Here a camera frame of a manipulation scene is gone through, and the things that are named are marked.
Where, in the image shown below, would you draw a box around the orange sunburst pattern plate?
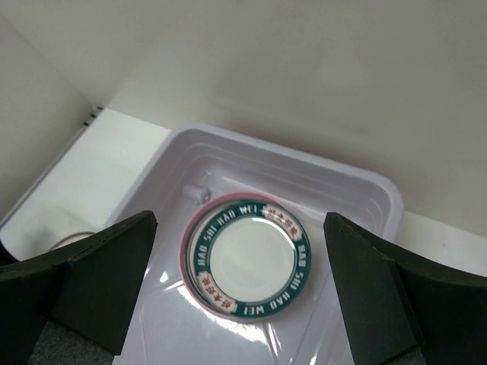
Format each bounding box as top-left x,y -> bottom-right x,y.
50,232 -> 93,250

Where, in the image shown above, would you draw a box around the pink plastic plate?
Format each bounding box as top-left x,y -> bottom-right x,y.
179,192 -> 280,323

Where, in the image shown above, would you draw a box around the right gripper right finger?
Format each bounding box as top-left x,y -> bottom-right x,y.
323,212 -> 486,364

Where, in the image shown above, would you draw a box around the lavender plastic bin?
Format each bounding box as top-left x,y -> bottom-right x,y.
106,127 -> 404,365

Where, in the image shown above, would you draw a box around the teal rimmed white plate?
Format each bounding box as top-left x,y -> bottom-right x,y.
192,199 -> 312,320

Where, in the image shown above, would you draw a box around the white plate red characters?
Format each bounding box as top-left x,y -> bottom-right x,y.
186,195 -> 267,309

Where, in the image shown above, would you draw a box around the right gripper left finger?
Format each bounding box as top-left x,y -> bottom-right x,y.
1,211 -> 157,364

